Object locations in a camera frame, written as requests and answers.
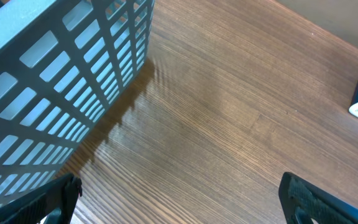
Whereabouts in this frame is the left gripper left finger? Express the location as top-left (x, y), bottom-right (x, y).
top-left (0, 173), bottom-right (83, 224)

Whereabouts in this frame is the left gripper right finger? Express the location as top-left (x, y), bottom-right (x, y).
top-left (278, 172), bottom-right (358, 224)

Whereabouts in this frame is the grey plastic shopping basket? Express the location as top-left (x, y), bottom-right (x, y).
top-left (0, 0), bottom-right (155, 208)

